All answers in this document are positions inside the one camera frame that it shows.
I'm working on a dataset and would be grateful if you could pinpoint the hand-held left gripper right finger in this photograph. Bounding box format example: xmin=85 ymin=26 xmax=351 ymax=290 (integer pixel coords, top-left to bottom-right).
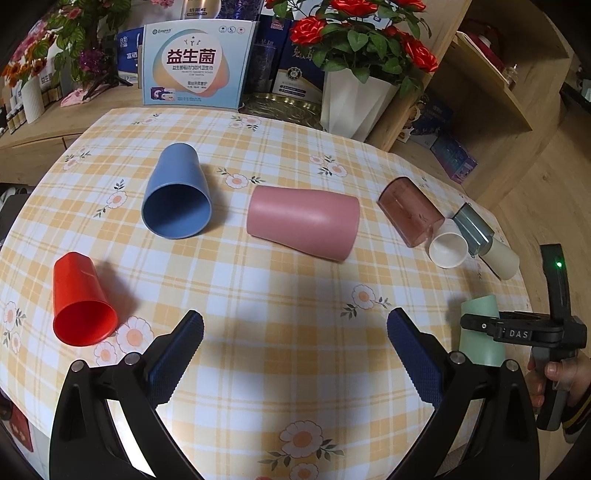
xmin=387 ymin=308 xmax=542 ymax=480

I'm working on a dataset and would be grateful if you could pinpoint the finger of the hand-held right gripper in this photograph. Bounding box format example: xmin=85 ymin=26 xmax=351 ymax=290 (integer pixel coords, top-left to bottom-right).
xmin=460 ymin=311 xmax=555 ymax=345

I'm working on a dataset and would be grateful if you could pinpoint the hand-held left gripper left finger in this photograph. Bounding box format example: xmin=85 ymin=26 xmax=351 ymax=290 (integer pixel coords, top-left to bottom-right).
xmin=48 ymin=310 xmax=205 ymax=480

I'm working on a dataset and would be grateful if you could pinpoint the mint green cup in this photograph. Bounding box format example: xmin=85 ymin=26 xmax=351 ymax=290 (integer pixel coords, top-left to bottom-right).
xmin=458 ymin=295 xmax=507 ymax=368

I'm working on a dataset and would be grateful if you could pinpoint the cream cup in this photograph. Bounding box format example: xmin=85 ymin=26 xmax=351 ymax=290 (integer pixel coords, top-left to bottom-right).
xmin=478 ymin=237 xmax=521 ymax=282

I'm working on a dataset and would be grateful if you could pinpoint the small white cup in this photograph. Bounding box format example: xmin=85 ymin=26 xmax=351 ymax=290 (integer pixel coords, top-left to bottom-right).
xmin=428 ymin=219 xmax=470 ymax=270

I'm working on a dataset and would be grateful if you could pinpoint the translucent grey cup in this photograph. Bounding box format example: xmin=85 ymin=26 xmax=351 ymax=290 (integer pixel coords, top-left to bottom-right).
xmin=451 ymin=202 xmax=495 ymax=257

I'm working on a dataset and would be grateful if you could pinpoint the red cup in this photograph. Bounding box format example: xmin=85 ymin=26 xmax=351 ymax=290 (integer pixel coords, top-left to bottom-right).
xmin=52 ymin=252 xmax=119 ymax=346

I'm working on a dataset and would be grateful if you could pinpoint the translucent brown cup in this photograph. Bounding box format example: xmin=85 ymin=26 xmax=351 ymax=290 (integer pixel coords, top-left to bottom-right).
xmin=378 ymin=177 xmax=445 ymax=248

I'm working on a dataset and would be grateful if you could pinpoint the blue cup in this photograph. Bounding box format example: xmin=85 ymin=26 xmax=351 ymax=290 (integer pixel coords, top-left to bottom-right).
xmin=141 ymin=143 xmax=214 ymax=240

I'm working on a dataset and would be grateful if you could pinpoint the pink cup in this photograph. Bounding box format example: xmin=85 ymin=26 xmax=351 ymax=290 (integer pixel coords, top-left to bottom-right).
xmin=246 ymin=185 xmax=360 ymax=264

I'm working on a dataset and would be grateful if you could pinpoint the person's right hand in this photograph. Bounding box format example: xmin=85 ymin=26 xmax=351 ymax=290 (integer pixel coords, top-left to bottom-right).
xmin=525 ymin=354 xmax=591 ymax=409

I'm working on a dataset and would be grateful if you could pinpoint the yellow plaid floral tablecloth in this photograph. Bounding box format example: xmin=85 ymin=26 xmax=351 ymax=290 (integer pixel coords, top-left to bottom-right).
xmin=0 ymin=107 xmax=534 ymax=480

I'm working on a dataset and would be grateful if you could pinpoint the purple printed box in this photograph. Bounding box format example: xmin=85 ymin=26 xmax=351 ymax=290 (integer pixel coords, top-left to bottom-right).
xmin=428 ymin=131 xmax=479 ymax=184

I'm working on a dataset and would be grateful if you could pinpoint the wooden shelf unit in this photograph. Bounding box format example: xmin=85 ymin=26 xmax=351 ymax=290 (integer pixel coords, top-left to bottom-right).
xmin=364 ymin=0 xmax=574 ymax=154

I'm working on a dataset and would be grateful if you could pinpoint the red object in shelf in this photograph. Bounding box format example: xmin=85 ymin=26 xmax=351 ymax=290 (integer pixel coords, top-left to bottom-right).
xmin=462 ymin=21 xmax=505 ymax=71

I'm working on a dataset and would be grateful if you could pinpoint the white faceted vase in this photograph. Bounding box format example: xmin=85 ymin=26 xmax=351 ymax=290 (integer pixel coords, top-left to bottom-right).
xmin=320 ymin=71 xmax=402 ymax=142

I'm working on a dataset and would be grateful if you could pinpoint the gold embossed tray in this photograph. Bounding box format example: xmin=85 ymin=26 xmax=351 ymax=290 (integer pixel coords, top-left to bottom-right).
xmin=239 ymin=91 xmax=325 ymax=128

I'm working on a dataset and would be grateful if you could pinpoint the row of small bottles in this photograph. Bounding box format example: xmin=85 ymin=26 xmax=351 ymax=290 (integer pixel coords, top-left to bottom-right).
xmin=0 ymin=85 xmax=25 ymax=136

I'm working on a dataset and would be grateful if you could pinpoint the white ribbed vase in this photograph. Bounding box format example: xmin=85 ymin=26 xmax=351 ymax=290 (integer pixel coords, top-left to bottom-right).
xmin=21 ymin=76 xmax=46 ymax=124

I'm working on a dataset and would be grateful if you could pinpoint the light blue printed display box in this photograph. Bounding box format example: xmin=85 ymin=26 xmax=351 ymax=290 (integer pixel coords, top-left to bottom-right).
xmin=140 ymin=20 xmax=259 ymax=111

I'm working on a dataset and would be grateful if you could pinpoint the blue and white box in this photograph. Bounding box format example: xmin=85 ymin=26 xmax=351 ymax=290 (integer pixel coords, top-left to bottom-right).
xmin=115 ymin=27 xmax=147 ymax=88

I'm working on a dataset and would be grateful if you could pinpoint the dark blue box white emblem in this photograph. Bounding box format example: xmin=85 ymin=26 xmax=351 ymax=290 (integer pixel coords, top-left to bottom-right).
xmin=271 ymin=41 xmax=334 ymax=101

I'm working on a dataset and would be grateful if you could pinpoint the tall dark blue box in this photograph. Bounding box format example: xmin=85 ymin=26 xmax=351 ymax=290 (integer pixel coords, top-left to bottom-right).
xmin=249 ymin=16 xmax=296 ymax=96

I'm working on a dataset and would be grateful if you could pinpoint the red rose bouquet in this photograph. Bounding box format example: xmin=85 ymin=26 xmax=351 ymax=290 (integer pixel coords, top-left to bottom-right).
xmin=265 ymin=0 xmax=439 ymax=89

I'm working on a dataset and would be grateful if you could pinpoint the mixed artificial flower bouquet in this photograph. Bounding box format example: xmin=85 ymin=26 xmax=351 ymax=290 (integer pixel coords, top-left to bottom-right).
xmin=4 ymin=0 xmax=134 ymax=95

